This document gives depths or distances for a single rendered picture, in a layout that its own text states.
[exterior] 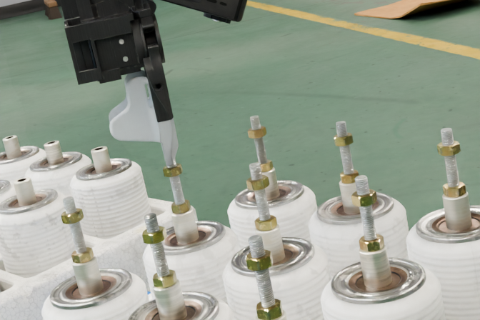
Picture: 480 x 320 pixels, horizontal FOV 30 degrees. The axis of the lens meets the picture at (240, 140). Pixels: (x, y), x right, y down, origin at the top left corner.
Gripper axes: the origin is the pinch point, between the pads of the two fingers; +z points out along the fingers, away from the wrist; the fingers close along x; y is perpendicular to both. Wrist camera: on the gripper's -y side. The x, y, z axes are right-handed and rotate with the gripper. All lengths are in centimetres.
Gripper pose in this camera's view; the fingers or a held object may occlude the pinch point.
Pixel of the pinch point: (173, 148)
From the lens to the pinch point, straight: 86.4
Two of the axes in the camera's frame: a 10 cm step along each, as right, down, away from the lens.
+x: 1.6, 2.4, -9.6
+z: 1.9, 9.5, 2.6
